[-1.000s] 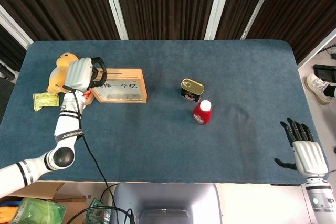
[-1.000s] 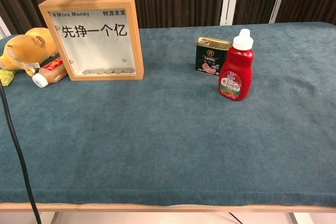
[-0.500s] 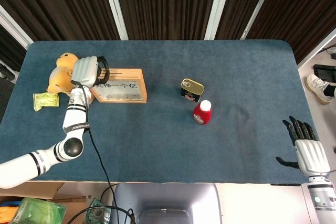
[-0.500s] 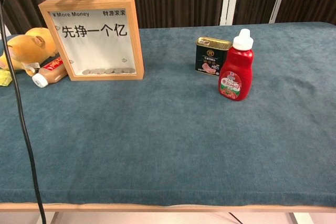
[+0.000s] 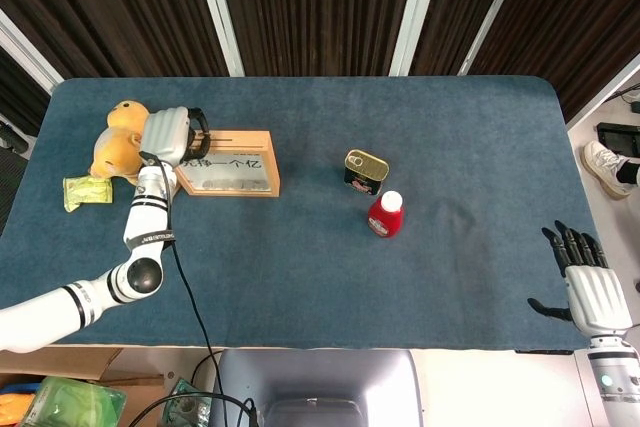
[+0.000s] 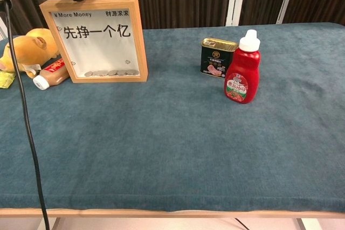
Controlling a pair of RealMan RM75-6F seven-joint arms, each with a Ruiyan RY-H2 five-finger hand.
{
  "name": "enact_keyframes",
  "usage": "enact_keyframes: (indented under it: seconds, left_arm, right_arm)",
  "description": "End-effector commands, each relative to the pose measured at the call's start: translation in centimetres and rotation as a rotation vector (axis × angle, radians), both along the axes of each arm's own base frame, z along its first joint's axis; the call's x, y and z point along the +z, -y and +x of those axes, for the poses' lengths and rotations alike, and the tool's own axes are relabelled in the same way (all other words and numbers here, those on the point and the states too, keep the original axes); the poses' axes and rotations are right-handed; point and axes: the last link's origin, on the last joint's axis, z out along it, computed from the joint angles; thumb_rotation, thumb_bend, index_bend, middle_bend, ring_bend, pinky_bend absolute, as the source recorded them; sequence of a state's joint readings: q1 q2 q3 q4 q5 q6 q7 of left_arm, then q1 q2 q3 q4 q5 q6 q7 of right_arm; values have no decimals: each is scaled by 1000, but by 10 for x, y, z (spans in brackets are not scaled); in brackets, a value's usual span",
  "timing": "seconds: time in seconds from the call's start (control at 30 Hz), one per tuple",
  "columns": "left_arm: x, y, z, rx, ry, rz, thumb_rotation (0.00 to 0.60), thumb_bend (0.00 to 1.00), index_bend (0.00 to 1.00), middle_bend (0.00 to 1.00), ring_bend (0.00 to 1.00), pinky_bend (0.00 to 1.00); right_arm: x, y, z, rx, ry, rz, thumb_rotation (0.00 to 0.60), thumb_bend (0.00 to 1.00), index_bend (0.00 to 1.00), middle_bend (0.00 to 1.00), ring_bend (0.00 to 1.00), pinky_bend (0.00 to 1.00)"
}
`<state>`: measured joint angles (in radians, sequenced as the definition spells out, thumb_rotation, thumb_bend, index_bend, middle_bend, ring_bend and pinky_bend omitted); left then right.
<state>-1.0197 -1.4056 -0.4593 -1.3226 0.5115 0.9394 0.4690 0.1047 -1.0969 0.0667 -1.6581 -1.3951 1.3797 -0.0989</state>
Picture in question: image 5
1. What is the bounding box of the green snack bag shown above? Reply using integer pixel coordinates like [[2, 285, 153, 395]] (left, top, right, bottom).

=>
[[62, 175, 115, 213]]

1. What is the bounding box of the green patterned packet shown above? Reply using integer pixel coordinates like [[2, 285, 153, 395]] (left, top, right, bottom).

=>
[[160, 379, 214, 427]]

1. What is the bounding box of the green plastic bag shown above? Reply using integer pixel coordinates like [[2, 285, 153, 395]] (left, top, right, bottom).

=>
[[29, 375, 127, 427]]

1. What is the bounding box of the yellow plush toy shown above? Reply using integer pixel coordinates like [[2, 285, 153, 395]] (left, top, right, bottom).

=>
[[89, 100, 151, 186]]

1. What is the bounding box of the wooden coin box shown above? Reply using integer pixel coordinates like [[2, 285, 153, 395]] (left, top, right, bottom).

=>
[[172, 130, 282, 197]]

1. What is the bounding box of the black curved cable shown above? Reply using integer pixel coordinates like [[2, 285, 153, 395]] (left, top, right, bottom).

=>
[[192, 350, 214, 384]]

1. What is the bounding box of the orange toy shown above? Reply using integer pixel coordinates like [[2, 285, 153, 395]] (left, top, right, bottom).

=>
[[0, 385, 39, 427]]

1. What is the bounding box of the white partition post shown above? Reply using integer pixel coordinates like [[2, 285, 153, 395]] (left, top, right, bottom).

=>
[[388, 0, 446, 77], [567, 51, 640, 129], [0, 9, 65, 94], [189, 0, 245, 77], [457, 0, 532, 76]]

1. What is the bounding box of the grey robot torso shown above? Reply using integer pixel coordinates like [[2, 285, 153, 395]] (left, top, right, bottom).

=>
[[212, 349, 424, 427]]

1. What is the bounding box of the left robot hand, white and black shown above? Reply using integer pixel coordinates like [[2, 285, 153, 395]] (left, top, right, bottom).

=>
[[138, 106, 211, 166]]

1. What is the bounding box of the black floor device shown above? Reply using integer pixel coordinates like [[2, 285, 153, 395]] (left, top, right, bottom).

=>
[[596, 121, 640, 148]]

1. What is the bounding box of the white sneaker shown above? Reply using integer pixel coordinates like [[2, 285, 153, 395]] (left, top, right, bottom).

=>
[[582, 140, 634, 200]]

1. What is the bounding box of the red ketchup bottle, white cap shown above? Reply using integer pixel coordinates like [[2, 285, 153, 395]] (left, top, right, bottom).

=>
[[367, 190, 405, 240]]

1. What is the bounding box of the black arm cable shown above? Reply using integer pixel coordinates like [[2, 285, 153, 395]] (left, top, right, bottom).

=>
[[124, 154, 261, 427]]

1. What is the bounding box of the brown cardboard box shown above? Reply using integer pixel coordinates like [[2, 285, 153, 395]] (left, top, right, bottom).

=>
[[0, 346, 166, 427]]

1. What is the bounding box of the blue felt table mat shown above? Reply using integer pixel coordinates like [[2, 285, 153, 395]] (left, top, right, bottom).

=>
[[0, 75, 629, 352]]

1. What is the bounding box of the rectangular tin can, gold lid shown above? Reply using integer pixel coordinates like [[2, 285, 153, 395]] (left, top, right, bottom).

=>
[[343, 148, 390, 196]]

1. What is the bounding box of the right robot hand, white and black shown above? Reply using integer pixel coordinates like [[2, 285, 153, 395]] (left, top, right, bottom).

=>
[[528, 219, 632, 336]]

